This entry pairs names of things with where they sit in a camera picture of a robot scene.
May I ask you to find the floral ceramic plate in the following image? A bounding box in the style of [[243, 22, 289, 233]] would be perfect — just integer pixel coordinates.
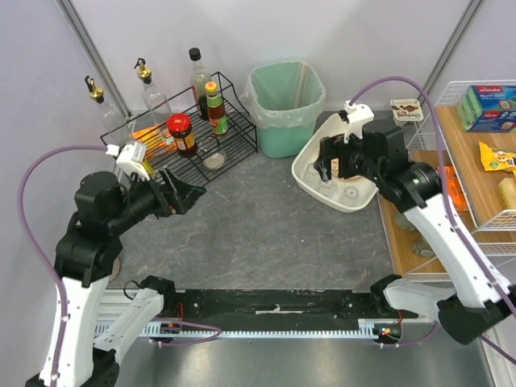
[[331, 159, 363, 183]]

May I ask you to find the clear plastic cup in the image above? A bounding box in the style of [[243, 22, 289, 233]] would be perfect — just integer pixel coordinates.
[[339, 186, 360, 207], [317, 180, 338, 199], [302, 163, 322, 187]]

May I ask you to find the glass jar with rice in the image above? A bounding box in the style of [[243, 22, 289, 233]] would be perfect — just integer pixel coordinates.
[[199, 136, 227, 170]]

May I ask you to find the red lid sauce jar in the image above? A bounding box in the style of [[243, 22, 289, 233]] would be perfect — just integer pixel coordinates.
[[167, 114, 198, 158]]

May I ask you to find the yellow cap chili sauce bottle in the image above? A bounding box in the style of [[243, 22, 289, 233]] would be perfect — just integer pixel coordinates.
[[205, 81, 229, 136]]

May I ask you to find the glass oil bottle gold spout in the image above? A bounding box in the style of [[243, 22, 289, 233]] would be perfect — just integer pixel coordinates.
[[134, 58, 173, 144]]

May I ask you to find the dark soy sauce bottle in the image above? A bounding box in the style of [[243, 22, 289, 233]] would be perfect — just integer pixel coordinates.
[[189, 48, 211, 121]]

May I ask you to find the small yellow label bottle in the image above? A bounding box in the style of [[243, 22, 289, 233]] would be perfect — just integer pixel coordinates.
[[142, 159, 156, 179]]

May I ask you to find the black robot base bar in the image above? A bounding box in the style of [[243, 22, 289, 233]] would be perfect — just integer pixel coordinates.
[[160, 289, 417, 326]]

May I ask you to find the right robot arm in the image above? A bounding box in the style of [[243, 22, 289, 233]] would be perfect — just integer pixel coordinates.
[[314, 120, 515, 344]]

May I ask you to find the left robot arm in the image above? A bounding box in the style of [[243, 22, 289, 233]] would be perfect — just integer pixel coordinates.
[[26, 169, 206, 386]]

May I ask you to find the white plastic basin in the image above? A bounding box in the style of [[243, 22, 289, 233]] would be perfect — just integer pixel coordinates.
[[291, 113, 378, 213]]

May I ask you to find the orange snack packet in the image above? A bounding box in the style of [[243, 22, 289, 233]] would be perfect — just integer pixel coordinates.
[[132, 126, 177, 158]]

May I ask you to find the chocolate pudding cup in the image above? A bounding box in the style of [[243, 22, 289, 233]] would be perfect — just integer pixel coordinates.
[[390, 98, 424, 127]]

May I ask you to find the green trash bin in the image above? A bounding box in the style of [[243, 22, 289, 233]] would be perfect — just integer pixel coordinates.
[[241, 60, 327, 159]]

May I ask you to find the clear trash bag liner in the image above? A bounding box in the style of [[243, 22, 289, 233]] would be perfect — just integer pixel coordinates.
[[241, 60, 327, 128]]

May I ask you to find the beige pump soap bottle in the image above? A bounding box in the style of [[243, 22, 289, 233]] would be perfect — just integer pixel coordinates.
[[109, 258, 121, 282]]

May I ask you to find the orange pink box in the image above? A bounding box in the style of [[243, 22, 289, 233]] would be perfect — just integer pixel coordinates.
[[436, 165, 468, 212]]

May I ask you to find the yellow snack bag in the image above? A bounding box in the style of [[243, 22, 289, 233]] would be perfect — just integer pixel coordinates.
[[479, 142, 515, 176]]

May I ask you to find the green sponge pack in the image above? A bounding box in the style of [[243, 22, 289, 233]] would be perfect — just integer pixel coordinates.
[[456, 85, 515, 133]]

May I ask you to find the yellow sponge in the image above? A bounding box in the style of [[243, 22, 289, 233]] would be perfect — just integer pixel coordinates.
[[497, 177, 516, 210]]

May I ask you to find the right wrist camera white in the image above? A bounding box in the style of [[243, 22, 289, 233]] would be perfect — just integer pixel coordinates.
[[343, 100, 374, 143]]

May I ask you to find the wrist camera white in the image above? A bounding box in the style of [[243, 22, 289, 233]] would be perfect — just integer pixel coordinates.
[[106, 141, 150, 181], [343, 100, 374, 143]]

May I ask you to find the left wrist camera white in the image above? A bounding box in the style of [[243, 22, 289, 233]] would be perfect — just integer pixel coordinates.
[[106, 141, 150, 181]]

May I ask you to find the black wire rack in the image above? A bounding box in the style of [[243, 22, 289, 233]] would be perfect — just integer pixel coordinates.
[[85, 59, 257, 185]]

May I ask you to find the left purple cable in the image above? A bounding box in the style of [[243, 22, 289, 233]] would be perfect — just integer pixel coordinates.
[[16, 144, 223, 387]]

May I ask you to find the purple cable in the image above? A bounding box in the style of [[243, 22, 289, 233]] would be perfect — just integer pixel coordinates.
[[349, 76, 516, 366], [16, 144, 223, 387]]

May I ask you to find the white wire shelf unit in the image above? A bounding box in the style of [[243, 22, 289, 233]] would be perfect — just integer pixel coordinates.
[[378, 81, 515, 282]]

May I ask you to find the grey cable duct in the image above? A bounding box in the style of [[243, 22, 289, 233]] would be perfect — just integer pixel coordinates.
[[92, 318, 436, 338]]

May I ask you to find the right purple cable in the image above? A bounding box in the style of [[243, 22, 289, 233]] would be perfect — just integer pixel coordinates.
[[349, 76, 516, 366]]

